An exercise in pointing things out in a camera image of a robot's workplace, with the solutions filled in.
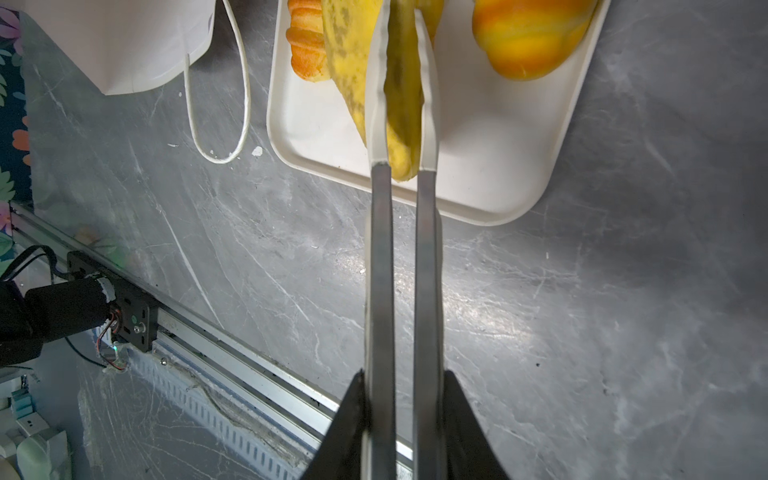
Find white rectangular tray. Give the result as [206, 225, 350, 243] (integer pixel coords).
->
[266, 1, 609, 226]

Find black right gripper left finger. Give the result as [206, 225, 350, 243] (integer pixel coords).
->
[301, 370, 366, 480]

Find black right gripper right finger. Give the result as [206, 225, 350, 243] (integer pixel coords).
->
[443, 370, 509, 480]

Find long striped fake bread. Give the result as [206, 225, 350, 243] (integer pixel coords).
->
[286, 0, 330, 83]

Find metal tongs with white tips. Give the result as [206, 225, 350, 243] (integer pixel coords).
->
[361, 0, 448, 480]

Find red white paper bag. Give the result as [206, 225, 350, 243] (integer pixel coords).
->
[1, 1, 252, 165]

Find aluminium front rail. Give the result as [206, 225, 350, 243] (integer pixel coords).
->
[8, 203, 415, 480]

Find yellow speckled fake bread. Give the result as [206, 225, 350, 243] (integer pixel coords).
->
[321, 0, 444, 182]

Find small yellow fake bread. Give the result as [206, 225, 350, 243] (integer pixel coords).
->
[472, 0, 598, 81]

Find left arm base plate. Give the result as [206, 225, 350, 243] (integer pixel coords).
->
[67, 251, 160, 352]

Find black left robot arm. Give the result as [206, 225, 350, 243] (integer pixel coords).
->
[1, 277, 116, 367]

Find white slotted cable duct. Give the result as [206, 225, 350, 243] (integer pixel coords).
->
[109, 342, 308, 479]

